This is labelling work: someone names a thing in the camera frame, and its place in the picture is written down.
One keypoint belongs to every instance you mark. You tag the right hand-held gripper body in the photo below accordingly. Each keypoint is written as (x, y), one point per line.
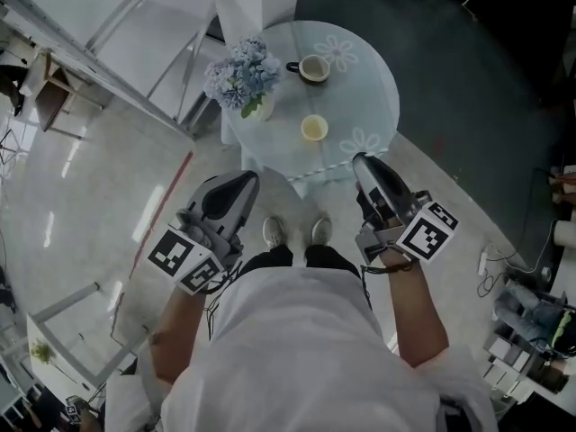
(423, 236)

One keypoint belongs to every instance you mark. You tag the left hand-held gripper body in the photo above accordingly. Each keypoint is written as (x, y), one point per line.
(193, 250)

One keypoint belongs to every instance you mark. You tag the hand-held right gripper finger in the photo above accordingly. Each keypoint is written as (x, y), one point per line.
(398, 187)
(366, 176)

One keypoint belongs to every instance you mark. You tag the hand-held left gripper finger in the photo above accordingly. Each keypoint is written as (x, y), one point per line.
(240, 205)
(211, 187)

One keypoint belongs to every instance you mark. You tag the yellow cup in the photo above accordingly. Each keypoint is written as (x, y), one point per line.
(314, 127)

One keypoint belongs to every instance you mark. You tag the person's left forearm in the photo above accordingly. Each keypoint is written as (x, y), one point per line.
(180, 331)

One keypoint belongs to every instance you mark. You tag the person's right forearm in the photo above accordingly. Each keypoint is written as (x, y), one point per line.
(416, 313)

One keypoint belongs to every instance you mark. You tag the person's left white shoe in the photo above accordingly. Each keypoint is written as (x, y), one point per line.
(273, 232)

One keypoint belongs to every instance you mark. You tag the person's white shoe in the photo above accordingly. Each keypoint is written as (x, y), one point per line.
(273, 232)
(321, 231)

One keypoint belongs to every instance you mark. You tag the person's black trousers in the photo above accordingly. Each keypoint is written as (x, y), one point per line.
(279, 257)

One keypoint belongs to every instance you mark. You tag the white power strip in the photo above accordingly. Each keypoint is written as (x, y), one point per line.
(483, 261)

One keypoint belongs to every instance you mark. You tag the person's right white shoe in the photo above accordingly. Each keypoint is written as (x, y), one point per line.
(321, 231)

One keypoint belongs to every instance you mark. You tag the round glass table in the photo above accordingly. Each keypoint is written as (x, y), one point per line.
(355, 101)

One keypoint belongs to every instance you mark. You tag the white vase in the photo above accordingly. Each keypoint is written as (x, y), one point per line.
(265, 108)

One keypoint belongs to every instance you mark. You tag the blue hydrangea bouquet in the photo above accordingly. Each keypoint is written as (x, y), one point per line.
(240, 72)

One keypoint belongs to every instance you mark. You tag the black mug with cream inside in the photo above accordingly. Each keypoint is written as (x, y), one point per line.
(315, 69)

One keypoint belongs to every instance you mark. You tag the white paper roll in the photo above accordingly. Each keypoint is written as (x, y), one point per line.
(564, 233)

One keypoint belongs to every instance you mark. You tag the person's white shirt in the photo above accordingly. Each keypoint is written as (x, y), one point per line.
(292, 353)

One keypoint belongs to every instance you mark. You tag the small green plant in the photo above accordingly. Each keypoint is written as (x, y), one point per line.
(41, 351)

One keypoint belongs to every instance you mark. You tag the white metal rack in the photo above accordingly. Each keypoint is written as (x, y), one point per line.
(117, 29)

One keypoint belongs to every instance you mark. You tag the wooden chair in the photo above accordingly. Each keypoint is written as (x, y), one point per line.
(54, 92)

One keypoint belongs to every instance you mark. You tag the white pillar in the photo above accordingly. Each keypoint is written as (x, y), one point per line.
(256, 2)

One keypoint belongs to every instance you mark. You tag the white frame table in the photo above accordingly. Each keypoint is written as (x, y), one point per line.
(58, 326)

